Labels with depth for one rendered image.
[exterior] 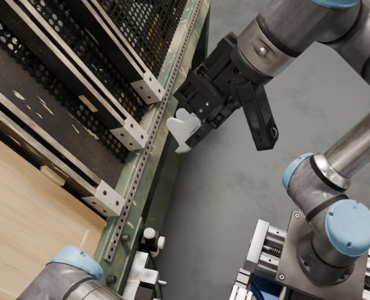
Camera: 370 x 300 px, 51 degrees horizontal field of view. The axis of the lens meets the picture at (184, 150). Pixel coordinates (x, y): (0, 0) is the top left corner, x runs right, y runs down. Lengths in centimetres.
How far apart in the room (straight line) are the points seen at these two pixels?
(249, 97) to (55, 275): 37
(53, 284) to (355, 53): 50
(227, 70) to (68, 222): 80
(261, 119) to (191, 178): 187
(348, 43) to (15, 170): 86
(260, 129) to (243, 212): 178
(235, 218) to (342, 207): 139
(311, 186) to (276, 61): 53
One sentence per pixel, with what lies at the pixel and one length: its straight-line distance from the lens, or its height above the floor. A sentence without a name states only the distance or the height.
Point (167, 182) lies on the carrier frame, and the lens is 219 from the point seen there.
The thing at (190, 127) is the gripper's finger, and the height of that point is 160.
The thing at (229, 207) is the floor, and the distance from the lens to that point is 233.
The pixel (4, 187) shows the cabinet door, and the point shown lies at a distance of 110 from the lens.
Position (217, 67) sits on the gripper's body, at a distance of 55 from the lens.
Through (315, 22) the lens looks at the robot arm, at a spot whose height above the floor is 180.
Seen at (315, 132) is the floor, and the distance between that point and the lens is 276.
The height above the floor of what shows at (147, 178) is 83.
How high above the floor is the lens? 207
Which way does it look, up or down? 55 degrees down
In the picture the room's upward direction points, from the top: straight up
